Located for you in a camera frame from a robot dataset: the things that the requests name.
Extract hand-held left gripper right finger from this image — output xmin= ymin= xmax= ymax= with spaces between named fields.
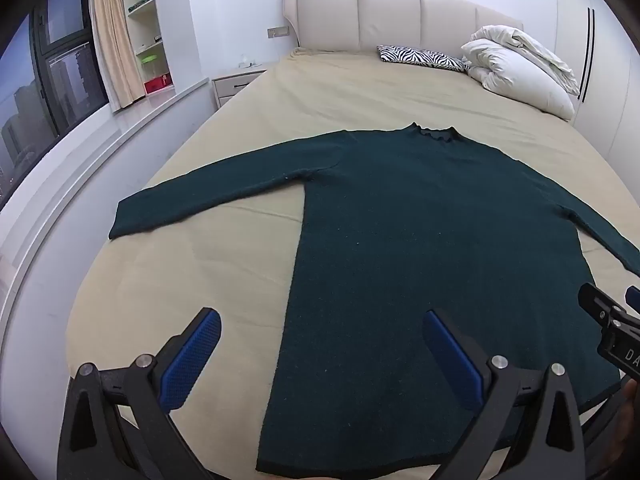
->
xmin=422 ymin=309 xmax=587 ymax=480

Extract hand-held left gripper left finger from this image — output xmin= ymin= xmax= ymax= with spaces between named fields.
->
xmin=57 ymin=307 xmax=223 ymax=480

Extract dark green sweater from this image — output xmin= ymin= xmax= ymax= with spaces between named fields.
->
xmin=109 ymin=122 xmax=640 ymax=478

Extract person's right hand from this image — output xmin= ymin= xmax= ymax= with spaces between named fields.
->
xmin=607 ymin=379 xmax=640 ymax=480

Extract white window ledge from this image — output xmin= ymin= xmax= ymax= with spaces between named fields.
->
xmin=0 ymin=77 xmax=213 ymax=341

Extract white wardrobe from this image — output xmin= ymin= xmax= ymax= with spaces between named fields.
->
xmin=554 ymin=0 xmax=640 ymax=176

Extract white folded duvet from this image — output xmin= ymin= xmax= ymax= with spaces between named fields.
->
xmin=460 ymin=24 xmax=581 ymax=122

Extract white nightstand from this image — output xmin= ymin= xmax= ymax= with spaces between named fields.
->
xmin=211 ymin=62 xmax=273 ymax=109

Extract bed with beige sheet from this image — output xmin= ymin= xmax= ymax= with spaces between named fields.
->
xmin=65 ymin=47 xmax=640 ymax=480

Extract zebra print pillow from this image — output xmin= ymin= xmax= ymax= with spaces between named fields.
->
xmin=376 ymin=45 xmax=471 ymax=72

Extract dark framed window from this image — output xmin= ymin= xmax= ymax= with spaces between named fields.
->
xmin=0 ymin=0 xmax=111 ymax=211

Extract beige curtain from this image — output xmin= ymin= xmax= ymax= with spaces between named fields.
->
xmin=89 ymin=0 xmax=143 ymax=111

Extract cream padded headboard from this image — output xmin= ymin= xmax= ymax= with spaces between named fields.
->
xmin=283 ymin=0 xmax=525 ymax=56

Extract black wardrobe handle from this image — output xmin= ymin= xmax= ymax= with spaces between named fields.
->
xmin=578 ymin=7 xmax=596 ymax=102

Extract white wall shelf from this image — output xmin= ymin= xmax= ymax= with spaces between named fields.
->
xmin=121 ymin=0 xmax=176 ymax=97

